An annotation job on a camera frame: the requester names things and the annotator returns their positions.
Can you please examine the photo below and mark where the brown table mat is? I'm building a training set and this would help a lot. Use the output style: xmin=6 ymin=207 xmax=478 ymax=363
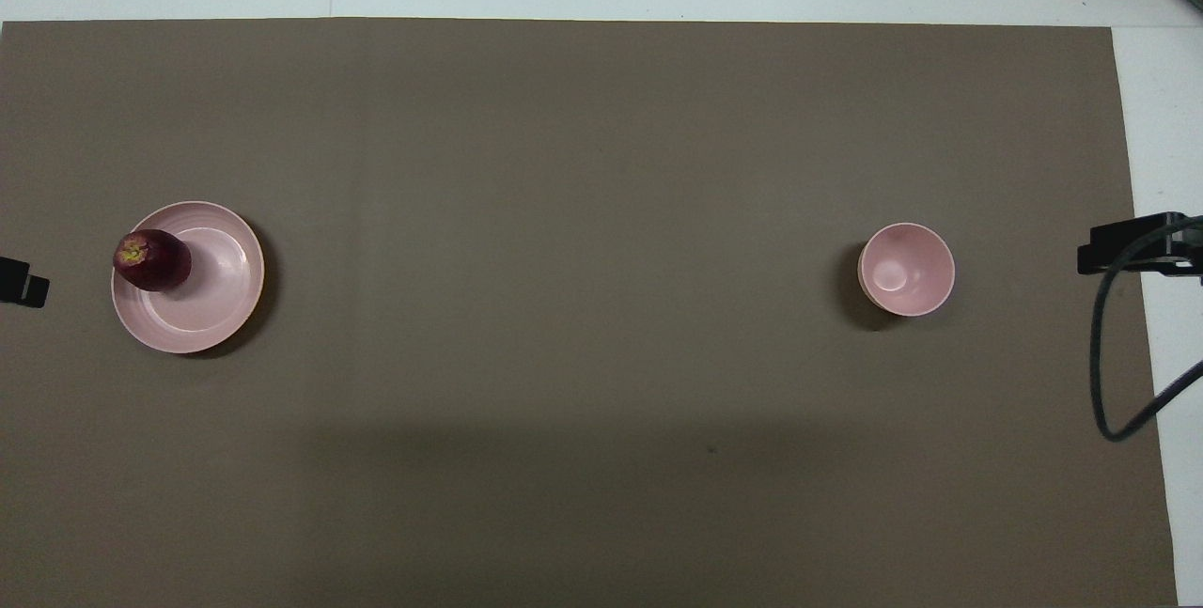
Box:
xmin=0 ymin=18 xmax=1180 ymax=608

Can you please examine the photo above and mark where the pink round plate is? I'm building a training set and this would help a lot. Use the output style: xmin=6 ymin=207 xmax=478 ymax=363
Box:
xmin=111 ymin=201 xmax=266 ymax=354

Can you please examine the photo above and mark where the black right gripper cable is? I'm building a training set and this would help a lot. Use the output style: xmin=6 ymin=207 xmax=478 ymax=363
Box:
xmin=1088 ymin=218 xmax=1203 ymax=444

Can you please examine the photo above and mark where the pink bowl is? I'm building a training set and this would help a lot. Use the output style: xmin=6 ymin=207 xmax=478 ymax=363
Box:
xmin=857 ymin=222 xmax=957 ymax=319

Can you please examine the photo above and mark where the dark red apple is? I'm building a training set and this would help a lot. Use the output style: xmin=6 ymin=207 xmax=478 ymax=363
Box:
xmin=113 ymin=229 xmax=194 ymax=293

